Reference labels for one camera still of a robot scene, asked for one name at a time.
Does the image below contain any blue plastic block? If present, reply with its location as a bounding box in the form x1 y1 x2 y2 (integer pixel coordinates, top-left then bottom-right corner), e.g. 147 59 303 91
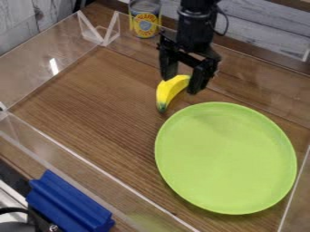
25 170 114 232

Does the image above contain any clear acrylic front wall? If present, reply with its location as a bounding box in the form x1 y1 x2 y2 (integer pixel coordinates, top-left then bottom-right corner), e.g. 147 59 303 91
0 111 199 232

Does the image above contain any yellow labelled tin can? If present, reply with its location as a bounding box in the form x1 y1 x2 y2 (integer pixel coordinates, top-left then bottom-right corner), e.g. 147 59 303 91
128 0 161 39

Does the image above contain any black cable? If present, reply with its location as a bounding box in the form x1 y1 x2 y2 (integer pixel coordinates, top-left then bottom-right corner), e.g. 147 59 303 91
0 207 45 232

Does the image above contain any green round plate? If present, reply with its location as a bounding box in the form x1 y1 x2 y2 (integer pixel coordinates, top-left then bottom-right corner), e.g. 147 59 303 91
153 102 296 215

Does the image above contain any clear acrylic triangle bracket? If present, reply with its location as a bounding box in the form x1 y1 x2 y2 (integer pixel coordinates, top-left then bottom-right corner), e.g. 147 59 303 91
77 11 120 47

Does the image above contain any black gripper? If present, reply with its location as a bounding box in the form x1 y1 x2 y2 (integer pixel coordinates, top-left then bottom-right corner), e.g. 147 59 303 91
157 8 220 94

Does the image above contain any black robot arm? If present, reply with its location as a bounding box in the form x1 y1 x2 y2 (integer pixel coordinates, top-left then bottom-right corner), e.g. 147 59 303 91
157 0 221 94

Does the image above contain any yellow toy banana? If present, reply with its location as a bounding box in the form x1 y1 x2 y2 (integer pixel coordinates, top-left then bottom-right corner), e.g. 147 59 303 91
156 74 189 112

